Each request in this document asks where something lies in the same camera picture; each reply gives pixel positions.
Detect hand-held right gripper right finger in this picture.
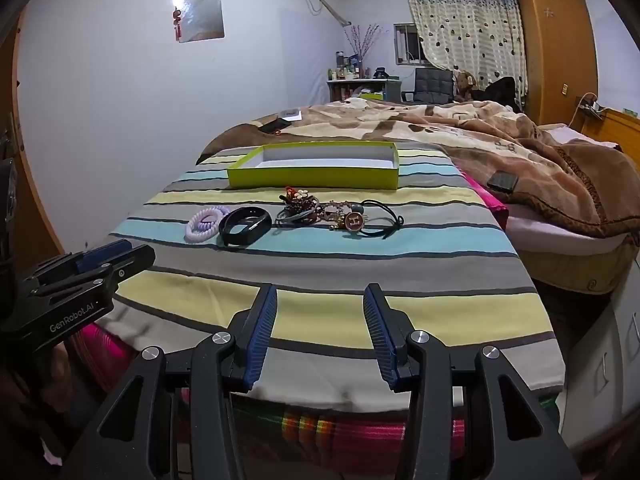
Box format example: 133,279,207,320
363,282,583,480

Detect black hair tie round charm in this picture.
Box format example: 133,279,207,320
344,199,405,240

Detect spotted curtain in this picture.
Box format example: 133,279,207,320
404,0,529,111

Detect grey hair tie white flower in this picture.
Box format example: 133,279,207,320
276,189,322,229

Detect wooden wardrobe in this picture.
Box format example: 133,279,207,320
516,0,601,126

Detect black phone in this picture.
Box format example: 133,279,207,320
258,117,294,135

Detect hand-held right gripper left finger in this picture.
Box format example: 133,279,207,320
60,282,278,480

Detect black office chair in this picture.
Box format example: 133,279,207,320
402,67,456,104

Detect white cabinet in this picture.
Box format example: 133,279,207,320
560,260,640,453

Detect cluster of toiletry bottles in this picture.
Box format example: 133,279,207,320
327,50,369,81

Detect wall pipe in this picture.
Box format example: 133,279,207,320
304,0,352,29

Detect brown teddy bear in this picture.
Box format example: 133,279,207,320
454,71,476,101

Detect purple flower branches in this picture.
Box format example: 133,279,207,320
344,23,389,62

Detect window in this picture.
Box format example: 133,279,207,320
393,23,431,66

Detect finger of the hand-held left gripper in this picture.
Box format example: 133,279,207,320
19,244,157,307
27,239,133,286

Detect purple spiral hair tie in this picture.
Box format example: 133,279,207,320
185,212,223,245

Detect yellow bed base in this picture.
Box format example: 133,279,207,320
520,237,640,295

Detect white charging cable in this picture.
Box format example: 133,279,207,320
569,92,599,127

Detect silver wall poster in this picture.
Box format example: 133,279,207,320
178,0,225,44

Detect black wristband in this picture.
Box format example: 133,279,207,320
218,206,273,248

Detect wooden headboard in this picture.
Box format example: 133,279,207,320
594,107,640,155

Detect brown printed blanket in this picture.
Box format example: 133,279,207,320
197,97,640,239

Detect green cardboard box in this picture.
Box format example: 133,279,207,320
226,141,401,191

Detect dark clothing pile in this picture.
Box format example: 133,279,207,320
472,76,522,112

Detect small black wallet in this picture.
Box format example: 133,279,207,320
486,171,516,194

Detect white desk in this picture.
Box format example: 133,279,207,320
327,77,404,104

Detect pink rainbow striped blanket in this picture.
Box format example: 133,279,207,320
65,170,509,469

